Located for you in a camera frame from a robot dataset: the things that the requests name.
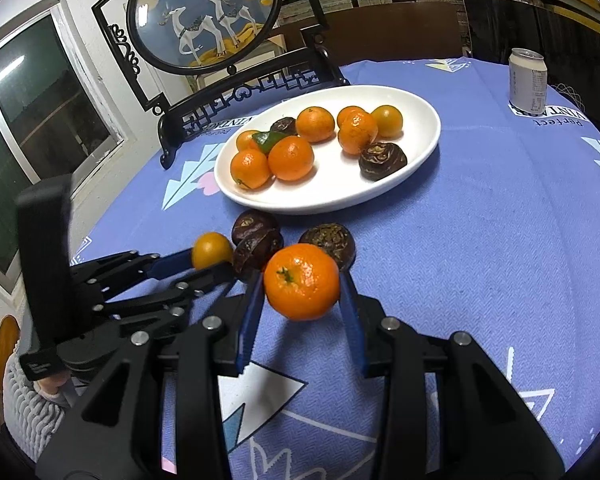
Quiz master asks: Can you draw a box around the person's left forearm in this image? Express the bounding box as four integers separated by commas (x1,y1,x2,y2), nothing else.
2,345,73,463

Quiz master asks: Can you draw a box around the wire mesh object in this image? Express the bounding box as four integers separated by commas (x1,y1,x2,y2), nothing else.
547,82,589,114

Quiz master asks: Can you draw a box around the white framed window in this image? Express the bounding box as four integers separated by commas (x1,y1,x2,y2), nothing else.
0,0,131,288

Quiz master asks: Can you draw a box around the white oval plate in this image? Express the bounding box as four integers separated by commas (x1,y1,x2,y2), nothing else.
214,85,441,216

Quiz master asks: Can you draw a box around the blue printed tablecloth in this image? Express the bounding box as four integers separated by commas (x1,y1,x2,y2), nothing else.
70,57,600,480

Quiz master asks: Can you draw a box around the mandarin orange with green leaf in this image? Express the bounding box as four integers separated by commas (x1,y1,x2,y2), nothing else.
236,130,285,155

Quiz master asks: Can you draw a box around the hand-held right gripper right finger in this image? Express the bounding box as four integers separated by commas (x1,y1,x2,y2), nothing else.
337,271,567,480

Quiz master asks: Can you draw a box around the small greenish-yellow citrus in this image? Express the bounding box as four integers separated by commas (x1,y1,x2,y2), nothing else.
191,232,234,271

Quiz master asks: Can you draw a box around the silver drink can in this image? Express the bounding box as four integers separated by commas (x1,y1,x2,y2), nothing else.
508,47,548,114

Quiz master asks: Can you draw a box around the yellow wooden stool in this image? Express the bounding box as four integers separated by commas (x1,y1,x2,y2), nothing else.
0,315,22,392

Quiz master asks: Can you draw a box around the smooth yellow-orange citrus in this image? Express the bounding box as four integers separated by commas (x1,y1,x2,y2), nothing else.
371,105,404,139

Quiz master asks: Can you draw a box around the brown wooden board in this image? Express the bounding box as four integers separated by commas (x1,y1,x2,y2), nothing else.
275,5,468,69

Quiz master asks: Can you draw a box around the person's left hand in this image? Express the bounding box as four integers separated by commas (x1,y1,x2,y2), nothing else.
34,373,78,405

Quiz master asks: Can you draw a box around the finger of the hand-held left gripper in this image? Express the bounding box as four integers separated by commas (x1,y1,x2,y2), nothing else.
70,248,196,302
96,263,237,324

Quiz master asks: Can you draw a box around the round deer painting table screen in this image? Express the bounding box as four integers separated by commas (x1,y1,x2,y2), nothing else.
91,0,351,171

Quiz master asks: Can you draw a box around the dark flat monitor panel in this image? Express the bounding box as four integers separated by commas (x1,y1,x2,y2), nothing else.
462,0,600,93

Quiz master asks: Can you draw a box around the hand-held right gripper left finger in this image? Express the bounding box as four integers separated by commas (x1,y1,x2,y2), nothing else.
35,275,267,480

